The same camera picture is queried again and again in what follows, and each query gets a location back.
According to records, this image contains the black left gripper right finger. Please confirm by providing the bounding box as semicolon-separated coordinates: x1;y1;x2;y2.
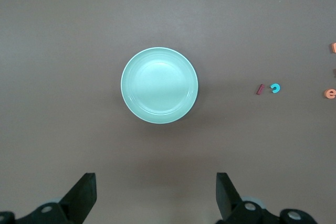
216;173;321;224

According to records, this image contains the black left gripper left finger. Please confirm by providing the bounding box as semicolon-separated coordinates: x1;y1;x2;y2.
0;173;97;224

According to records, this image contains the orange letter e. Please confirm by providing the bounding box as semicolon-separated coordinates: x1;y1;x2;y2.
323;87;336;100

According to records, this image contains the pale green plate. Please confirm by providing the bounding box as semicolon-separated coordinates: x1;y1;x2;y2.
120;47;199;124

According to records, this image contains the brown table cover sheet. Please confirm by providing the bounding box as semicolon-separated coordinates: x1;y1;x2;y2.
0;0;336;224

